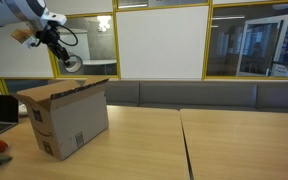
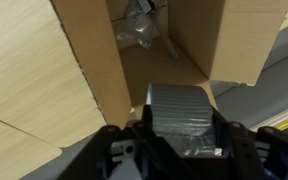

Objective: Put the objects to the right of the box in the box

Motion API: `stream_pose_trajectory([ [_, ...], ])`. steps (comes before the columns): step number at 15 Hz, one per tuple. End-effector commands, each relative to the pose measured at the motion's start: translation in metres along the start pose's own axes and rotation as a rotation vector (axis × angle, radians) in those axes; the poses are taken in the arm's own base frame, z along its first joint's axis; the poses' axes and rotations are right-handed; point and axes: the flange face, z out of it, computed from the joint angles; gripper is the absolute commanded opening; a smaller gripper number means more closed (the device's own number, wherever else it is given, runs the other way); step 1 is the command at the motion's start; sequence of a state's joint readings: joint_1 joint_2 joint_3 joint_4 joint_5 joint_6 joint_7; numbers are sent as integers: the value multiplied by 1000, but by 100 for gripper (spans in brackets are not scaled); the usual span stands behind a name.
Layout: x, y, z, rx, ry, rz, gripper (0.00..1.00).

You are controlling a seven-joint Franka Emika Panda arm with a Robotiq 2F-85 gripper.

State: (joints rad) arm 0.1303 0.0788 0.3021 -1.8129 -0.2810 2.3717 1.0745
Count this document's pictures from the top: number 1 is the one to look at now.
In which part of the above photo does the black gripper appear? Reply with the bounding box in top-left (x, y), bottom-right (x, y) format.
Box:
top-left (35, 26), bottom-right (73, 68)

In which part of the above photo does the brown cardboard shipping box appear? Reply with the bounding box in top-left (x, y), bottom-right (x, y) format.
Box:
top-left (12, 76), bottom-right (111, 162)

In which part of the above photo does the round white table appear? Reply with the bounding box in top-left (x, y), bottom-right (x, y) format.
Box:
top-left (82, 59), bottom-right (118, 67)

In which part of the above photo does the grey laptop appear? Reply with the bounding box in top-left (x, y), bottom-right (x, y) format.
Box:
top-left (0, 94), bottom-right (20, 143)

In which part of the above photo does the grey upholstered bench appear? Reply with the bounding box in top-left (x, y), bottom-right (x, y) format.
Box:
top-left (3, 79), bottom-right (288, 114)

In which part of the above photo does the white glass door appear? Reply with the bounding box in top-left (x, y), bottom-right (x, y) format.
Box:
top-left (236, 13), bottom-right (288, 78)

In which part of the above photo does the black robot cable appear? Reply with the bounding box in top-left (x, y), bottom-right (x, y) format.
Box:
top-left (56, 24), bottom-right (80, 47)

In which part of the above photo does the tan wrist camera block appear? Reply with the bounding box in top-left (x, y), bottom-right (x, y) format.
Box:
top-left (11, 28), bottom-right (38, 48)

